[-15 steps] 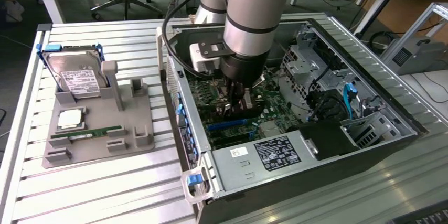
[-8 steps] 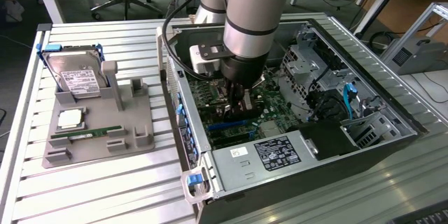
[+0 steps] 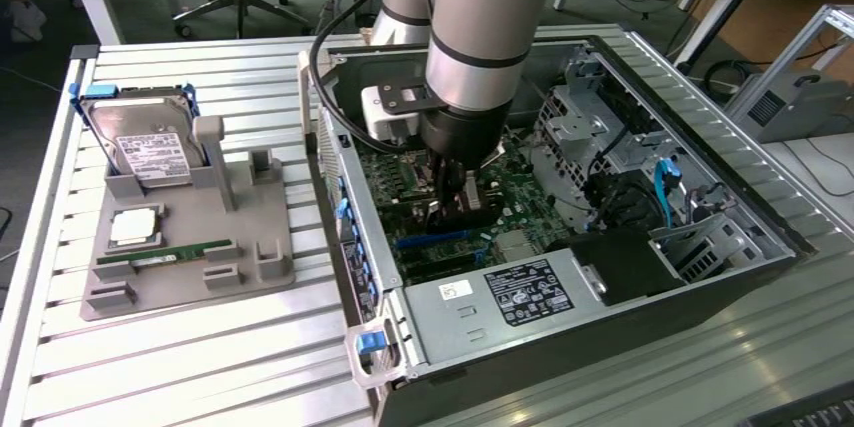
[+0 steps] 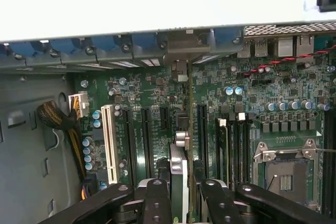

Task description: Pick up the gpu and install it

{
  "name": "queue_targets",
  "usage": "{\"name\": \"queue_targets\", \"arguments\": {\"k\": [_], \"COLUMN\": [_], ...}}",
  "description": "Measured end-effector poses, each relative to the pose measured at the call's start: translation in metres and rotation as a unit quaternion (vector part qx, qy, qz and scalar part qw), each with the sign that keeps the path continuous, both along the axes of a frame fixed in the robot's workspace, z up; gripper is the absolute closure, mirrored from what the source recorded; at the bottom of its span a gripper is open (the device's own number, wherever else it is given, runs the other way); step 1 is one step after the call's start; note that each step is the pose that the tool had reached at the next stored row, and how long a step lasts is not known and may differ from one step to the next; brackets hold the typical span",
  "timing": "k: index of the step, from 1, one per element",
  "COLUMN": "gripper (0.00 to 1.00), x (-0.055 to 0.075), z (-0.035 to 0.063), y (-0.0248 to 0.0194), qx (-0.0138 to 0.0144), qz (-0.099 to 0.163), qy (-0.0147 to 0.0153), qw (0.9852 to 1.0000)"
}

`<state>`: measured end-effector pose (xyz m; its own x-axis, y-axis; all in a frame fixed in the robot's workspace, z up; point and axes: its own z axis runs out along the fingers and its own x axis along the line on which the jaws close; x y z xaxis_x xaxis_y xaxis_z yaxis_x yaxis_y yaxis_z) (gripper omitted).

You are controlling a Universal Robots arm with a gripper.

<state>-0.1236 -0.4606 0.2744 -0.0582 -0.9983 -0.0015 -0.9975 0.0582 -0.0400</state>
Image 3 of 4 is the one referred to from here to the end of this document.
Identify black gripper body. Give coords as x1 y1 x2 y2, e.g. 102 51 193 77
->
417 100 513 172

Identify graphics card with metal bracket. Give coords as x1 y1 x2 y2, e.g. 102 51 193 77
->
382 191 506 237

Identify CPU socket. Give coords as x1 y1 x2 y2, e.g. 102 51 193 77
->
406 154 442 191

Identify metal socket cover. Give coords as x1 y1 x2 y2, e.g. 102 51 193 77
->
480 141 512 168

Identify green motherboard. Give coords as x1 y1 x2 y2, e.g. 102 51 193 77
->
356 121 581 286

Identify blue expansion slot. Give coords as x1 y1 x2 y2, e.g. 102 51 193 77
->
392 229 472 249

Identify silver chipset heatsink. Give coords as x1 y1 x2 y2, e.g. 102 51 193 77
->
492 232 543 261

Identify black expansion slot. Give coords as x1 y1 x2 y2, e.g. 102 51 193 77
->
402 252 482 283

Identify silver metal disk bay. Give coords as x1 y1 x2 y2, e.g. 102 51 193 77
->
532 81 675 228

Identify grey power supply with label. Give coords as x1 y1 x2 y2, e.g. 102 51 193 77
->
398 246 605 366

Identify blue case latch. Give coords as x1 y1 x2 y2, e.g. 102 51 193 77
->
354 331 388 356

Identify grey plastic parts rack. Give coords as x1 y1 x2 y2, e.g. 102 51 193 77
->
77 114 300 323

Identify open black PC case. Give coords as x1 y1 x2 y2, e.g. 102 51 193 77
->
296 34 819 427

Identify black office chair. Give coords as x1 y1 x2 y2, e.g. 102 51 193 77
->
170 0 314 39

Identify green RAM stick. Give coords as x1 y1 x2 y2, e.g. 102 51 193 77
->
96 240 225 266

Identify hard disk in blue carrier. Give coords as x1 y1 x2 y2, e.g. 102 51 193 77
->
67 82 205 188

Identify black stand pole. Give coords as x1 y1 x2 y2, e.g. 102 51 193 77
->
672 0 785 68

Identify silver CPU chip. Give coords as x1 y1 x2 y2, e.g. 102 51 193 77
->
108 209 161 248

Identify grey computer tower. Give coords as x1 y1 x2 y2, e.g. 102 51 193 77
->
723 69 854 143

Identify black keyboard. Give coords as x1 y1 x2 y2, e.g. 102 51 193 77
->
745 386 854 427

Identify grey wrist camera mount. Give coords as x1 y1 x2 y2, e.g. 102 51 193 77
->
358 81 446 147

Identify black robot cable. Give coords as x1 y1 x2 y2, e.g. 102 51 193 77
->
308 0 441 155

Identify blue flat wire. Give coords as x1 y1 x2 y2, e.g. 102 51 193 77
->
656 157 685 228

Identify aluminium profile frame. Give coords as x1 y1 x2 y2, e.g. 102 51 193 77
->
723 2 854 113

